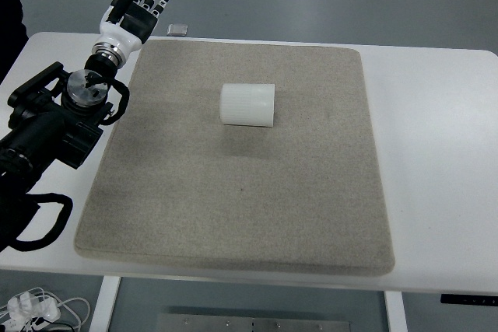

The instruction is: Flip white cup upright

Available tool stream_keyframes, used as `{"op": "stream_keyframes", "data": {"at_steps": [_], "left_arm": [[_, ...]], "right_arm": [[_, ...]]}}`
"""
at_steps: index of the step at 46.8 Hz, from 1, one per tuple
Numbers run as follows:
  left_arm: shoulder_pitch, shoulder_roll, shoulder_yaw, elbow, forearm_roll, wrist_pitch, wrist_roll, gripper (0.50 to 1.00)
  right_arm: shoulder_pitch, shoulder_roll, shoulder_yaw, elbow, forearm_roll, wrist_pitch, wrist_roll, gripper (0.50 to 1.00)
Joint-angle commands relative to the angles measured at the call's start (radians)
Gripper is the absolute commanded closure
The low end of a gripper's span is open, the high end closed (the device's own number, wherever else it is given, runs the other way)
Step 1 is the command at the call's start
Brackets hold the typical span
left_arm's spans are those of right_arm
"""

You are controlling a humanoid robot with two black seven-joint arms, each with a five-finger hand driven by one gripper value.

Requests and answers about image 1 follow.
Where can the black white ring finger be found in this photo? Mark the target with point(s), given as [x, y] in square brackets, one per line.
[159, 7]

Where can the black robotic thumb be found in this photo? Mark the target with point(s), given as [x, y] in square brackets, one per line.
[118, 9]

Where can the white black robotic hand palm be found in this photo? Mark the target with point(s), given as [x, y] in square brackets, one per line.
[116, 43]

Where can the white ribbed cup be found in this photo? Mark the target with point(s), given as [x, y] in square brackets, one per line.
[247, 104]

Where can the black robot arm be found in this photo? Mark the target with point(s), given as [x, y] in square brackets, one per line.
[60, 115]

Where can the small grey square floor plate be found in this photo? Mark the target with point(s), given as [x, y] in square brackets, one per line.
[177, 30]

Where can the beige felt mat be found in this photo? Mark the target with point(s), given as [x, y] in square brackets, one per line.
[177, 187]

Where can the white table leg left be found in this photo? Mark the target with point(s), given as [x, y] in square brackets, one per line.
[105, 303]

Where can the white table leg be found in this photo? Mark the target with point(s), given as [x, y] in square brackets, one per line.
[395, 311]
[105, 303]

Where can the white table leg right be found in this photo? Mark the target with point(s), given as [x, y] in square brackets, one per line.
[395, 311]

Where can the black table control panel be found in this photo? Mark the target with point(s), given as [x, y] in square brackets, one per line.
[469, 300]

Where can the white power strip with cables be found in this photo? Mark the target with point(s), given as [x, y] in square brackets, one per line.
[39, 310]

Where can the grey metal base plate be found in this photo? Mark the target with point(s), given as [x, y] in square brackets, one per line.
[192, 322]

